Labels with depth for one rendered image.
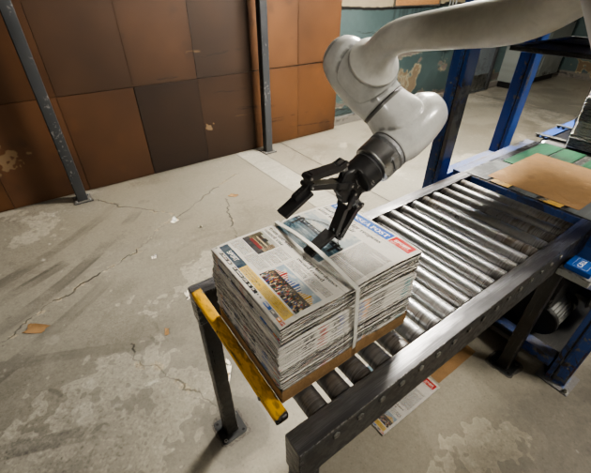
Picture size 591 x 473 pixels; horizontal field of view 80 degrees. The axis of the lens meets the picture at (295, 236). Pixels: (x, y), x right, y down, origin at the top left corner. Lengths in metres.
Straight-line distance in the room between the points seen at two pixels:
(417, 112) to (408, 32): 0.18
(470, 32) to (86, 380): 1.93
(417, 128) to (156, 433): 1.51
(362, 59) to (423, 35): 0.15
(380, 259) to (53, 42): 3.03
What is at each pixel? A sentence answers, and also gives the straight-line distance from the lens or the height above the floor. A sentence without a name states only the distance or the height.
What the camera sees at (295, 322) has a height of 1.02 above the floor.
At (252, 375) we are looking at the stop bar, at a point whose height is 0.82.
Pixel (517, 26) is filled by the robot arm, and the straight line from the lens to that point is 0.57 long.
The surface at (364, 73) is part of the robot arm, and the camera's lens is 0.75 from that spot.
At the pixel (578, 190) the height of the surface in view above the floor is 0.80.
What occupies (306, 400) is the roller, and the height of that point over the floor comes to 0.80.
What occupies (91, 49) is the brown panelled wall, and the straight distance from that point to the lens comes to 3.44.
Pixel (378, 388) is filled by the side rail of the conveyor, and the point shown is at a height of 0.80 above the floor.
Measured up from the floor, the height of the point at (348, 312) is 0.97.
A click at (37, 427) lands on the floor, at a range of 1.99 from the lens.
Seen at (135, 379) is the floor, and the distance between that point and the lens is 1.93.
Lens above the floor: 1.50
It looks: 35 degrees down
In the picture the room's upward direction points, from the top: straight up
